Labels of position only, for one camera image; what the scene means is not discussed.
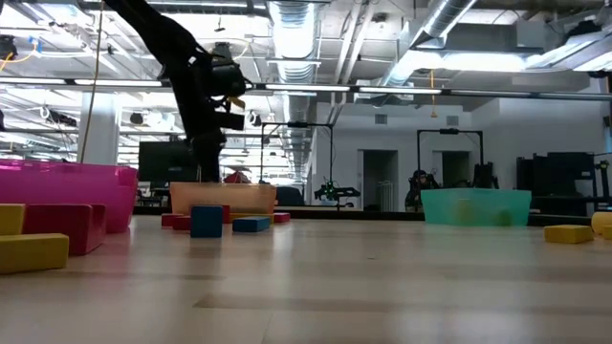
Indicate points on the red plastic bin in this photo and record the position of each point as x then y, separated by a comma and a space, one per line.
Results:
57, 188

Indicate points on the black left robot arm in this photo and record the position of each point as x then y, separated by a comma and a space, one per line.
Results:
167, 43

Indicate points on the long red block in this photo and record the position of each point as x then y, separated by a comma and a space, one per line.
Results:
282, 217

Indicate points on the red arch block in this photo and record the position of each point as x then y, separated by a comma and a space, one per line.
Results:
62, 229

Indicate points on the black robot arm with green lights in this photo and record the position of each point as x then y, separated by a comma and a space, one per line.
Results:
334, 191

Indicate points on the black equipment rack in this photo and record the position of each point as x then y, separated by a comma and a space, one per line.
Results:
564, 177

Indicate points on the short thick blue block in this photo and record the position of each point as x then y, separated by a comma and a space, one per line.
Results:
206, 221

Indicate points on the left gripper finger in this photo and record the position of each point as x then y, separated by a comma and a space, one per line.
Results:
209, 165

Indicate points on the yellow cylinder block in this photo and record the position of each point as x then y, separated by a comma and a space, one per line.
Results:
602, 221

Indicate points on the black robot station frame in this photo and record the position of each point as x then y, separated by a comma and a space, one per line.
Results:
331, 153
449, 130

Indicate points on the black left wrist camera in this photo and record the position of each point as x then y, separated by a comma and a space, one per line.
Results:
228, 71

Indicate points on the small yellow cube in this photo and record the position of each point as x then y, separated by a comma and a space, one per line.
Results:
502, 217

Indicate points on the black aluminium table frame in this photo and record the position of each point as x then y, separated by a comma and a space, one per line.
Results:
363, 215

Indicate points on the white building column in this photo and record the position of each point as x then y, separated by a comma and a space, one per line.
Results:
98, 129

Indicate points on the long blue block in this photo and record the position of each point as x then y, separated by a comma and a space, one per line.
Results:
252, 224

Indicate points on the orange translucent plastic bin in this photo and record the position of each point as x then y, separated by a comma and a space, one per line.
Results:
239, 198

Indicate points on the teal translucent plastic bin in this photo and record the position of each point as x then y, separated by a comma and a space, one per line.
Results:
475, 206

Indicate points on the black monitor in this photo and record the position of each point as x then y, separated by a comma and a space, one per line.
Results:
162, 160

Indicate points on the person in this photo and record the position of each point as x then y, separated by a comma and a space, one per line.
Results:
421, 184

